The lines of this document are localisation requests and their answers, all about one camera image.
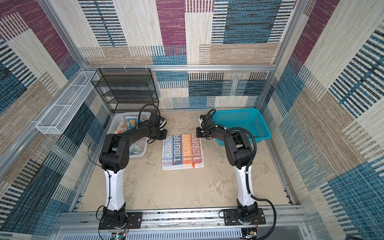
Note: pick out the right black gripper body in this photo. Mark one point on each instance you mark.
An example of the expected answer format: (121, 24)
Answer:
(201, 132)

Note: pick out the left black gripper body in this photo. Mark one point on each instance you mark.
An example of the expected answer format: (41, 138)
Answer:
(161, 134)

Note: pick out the rabbit print striped towel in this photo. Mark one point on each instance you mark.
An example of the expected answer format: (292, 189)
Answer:
(182, 152)

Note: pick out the white plastic laundry basket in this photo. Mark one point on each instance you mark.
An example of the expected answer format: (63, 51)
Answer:
(138, 141)

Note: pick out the teal plastic basket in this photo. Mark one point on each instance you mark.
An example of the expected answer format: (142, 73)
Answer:
(250, 119)

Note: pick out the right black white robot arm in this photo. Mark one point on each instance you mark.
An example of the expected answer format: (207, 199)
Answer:
(241, 150)

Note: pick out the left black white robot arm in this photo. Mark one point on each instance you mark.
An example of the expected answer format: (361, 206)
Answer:
(114, 158)

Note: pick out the teal bicycle print towel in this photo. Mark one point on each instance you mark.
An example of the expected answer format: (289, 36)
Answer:
(127, 123)

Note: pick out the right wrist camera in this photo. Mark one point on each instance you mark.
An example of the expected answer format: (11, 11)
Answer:
(204, 119)

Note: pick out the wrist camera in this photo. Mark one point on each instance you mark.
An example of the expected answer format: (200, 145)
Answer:
(204, 119)
(156, 119)

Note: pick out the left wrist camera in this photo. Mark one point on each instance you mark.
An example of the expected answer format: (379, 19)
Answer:
(156, 119)

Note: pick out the black wire shelf rack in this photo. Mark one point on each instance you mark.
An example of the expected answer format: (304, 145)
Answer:
(125, 90)

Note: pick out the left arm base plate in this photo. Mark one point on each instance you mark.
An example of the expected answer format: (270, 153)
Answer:
(131, 220)

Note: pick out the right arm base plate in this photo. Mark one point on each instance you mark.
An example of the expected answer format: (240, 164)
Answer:
(233, 217)

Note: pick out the white wire mesh tray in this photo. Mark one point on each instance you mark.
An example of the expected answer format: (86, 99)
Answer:
(59, 116)

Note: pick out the aluminium mounting rail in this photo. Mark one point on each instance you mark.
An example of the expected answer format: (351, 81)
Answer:
(186, 218)

